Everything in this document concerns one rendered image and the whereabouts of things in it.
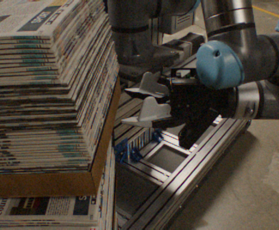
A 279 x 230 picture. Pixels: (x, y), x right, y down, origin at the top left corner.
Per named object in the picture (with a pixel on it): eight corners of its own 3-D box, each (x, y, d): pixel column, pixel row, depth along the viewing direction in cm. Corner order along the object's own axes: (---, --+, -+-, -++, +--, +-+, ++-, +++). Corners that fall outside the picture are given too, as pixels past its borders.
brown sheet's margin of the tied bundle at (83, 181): (122, 92, 63) (119, 73, 61) (98, 196, 39) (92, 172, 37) (50, 97, 65) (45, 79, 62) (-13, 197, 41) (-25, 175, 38)
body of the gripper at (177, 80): (167, 66, 57) (228, 67, 57) (165, 104, 62) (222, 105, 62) (169, 85, 51) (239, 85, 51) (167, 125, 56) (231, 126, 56)
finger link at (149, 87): (131, 65, 62) (171, 73, 59) (131, 90, 66) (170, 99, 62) (123, 70, 60) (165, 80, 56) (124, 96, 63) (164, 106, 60)
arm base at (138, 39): (125, 42, 99) (125, 12, 94) (163, 53, 92) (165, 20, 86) (94, 56, 89) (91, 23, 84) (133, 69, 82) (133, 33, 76)
